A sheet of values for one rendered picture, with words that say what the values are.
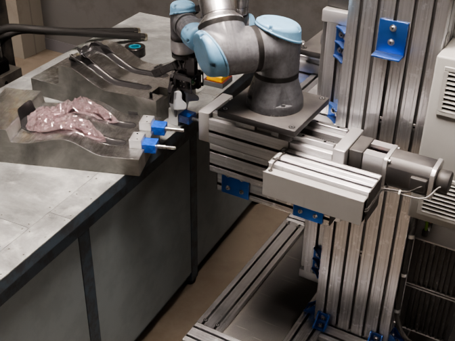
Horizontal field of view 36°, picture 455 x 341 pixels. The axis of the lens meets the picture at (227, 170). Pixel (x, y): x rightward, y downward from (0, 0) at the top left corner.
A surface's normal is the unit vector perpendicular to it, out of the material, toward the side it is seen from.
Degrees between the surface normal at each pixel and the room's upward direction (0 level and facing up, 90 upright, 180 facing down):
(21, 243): 0
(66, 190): 0
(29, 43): 90
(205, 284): 0
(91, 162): 90
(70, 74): 90
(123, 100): 90
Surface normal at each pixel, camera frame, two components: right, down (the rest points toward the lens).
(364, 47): -0.50, 0.45
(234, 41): 0.28, -0.14
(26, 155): -0.16, 0.52
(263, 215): 0.02, -0.85
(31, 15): 0.87, 0.27
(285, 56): 0.34, 0.50
